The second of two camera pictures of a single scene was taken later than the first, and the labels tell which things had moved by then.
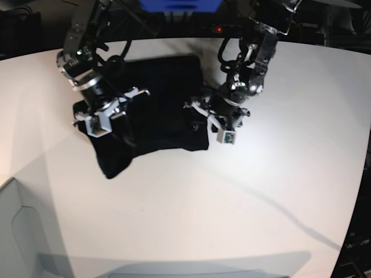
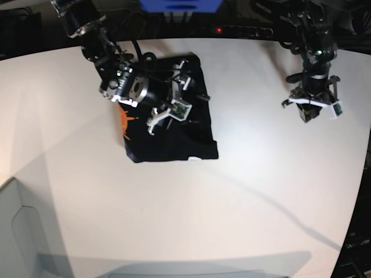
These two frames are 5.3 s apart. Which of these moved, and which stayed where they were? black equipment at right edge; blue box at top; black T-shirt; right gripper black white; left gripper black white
Moved: black T-shirt; left gripper black white; right gripper black white
Stayed: blue box at top; black equipment at right edge
